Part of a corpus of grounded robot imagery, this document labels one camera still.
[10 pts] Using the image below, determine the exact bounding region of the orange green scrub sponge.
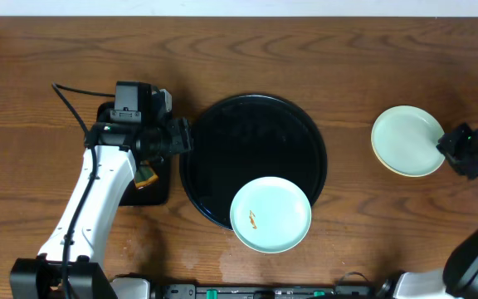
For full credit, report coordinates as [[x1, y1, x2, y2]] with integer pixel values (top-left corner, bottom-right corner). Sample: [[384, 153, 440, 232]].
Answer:
[[134, 163, 159, 189]]

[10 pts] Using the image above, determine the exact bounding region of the yellow plate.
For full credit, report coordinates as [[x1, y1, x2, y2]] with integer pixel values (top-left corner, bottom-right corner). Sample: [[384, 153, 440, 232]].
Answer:
[[371, 140, 412, 177]]

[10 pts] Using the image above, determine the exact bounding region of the round black tray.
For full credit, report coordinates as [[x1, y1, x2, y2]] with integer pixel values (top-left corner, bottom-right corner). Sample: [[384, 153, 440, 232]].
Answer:
[[179, 94, 328, 229]]

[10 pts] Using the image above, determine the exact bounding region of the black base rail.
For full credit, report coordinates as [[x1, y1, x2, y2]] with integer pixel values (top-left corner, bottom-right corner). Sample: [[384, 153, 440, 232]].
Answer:
[[149, 284, 393, 299]]

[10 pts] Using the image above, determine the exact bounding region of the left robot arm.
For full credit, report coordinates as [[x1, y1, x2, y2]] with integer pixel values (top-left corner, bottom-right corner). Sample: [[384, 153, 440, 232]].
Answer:
[[10, 81, 193, 298]]

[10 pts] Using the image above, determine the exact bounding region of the rectangular black tray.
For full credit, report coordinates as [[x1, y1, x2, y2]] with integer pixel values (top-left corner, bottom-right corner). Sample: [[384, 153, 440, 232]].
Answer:
[[90, 101, 172, 206]]

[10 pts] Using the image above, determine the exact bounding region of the light green plate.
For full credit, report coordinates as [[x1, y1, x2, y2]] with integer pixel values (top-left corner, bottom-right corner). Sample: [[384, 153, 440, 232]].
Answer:
[[371, 105, 445, 177], [230, 177, 312, 254]]

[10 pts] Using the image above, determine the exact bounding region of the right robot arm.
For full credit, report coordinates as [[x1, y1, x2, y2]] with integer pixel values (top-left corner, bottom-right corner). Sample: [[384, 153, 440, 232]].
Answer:
[[382, 123, 478, 299]]

